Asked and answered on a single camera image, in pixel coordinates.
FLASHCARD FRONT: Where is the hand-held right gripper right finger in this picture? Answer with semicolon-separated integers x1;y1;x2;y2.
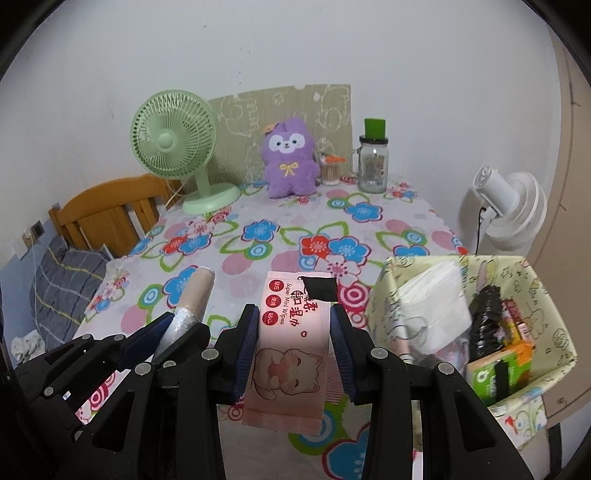
329;305;509;480

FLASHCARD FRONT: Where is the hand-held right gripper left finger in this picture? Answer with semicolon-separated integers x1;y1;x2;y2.
134;305;259;480

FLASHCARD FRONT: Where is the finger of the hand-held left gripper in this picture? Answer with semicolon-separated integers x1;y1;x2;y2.
115;313;175;372
152;322;219;369

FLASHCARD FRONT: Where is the pink wet wipes packet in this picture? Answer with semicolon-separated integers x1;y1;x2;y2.
242;271;340;435

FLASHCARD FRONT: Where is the beige plastic bag roll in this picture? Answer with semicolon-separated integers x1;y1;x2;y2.
154;267;216;361

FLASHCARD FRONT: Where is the white napkin stack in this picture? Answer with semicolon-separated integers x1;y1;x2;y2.
397;261;472;356

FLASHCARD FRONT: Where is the black bag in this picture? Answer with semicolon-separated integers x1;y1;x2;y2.
470;285;505;361

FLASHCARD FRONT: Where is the green orange carton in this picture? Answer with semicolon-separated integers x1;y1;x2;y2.
465;342;535;407

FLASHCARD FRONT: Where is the yellow printed storage box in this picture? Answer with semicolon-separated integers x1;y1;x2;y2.
369;254;578;450

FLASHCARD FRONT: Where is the white crumpled cloth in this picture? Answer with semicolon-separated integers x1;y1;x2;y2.
11;335;45;361

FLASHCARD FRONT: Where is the grey plaid pillow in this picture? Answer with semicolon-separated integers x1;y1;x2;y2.
30;235;112;343

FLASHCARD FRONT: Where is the floral tablecloth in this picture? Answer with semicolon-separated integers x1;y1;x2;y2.
74;178;469;480

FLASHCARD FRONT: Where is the plastic-wrapped white tissue pack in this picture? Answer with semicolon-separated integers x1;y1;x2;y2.
406;332;469;370

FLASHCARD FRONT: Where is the wooden chair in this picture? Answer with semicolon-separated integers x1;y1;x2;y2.
48;174;183;259

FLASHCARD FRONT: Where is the red yellow snack packet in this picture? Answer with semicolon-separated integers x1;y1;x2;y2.
502;299;536;352

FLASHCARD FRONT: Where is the purple plush toy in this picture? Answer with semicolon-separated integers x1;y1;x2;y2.
262;116;320;200

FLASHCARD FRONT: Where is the glass jar with green lid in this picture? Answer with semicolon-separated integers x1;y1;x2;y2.
353;118;389;193

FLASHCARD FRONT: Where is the green desk fan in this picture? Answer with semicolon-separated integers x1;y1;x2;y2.
130;89;242;215

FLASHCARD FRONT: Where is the white standing fan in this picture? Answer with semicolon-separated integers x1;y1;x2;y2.
459;166;548;252

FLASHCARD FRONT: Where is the beige printed cardboard sheet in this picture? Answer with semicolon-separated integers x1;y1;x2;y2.
206;83;352;185

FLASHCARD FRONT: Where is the beige wooden door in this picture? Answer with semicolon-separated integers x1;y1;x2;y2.
526;28;591;278

